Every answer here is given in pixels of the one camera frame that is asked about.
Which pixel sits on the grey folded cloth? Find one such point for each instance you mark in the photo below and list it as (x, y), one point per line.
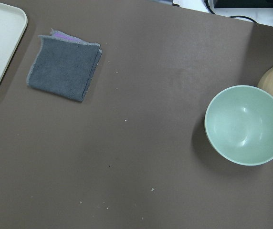
(64, 65)

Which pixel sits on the mint green bowl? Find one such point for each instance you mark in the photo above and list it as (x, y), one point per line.
(239, 125)

